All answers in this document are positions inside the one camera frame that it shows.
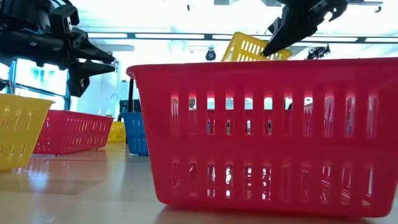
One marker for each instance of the black overhead camera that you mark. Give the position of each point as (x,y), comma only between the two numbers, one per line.
(211,54)

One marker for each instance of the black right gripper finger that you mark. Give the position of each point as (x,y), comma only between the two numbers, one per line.
(275,25)
(292,28)

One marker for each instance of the yellow plastic slotted basket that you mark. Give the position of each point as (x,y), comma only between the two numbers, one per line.
(18,136)
(248,38)
(116,123)

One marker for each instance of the red plastic slotted basket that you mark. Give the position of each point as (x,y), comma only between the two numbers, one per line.
(77,115)
(248,149)

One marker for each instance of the black ceiling mounted device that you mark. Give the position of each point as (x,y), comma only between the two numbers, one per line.
(317,52)

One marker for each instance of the blue plastic slotted basket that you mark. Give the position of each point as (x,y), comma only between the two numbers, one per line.
(135,116)

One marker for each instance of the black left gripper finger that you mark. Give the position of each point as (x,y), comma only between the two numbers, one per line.
(90,51)
(82,74)

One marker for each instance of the blue metal frame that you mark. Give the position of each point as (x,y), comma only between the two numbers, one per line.
(13,77)

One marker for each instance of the person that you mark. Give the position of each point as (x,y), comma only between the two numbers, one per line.
(192,104)

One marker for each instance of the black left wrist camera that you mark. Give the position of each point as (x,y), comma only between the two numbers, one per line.
(62,18)

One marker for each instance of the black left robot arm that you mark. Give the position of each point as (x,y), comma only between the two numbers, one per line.
(21,12)

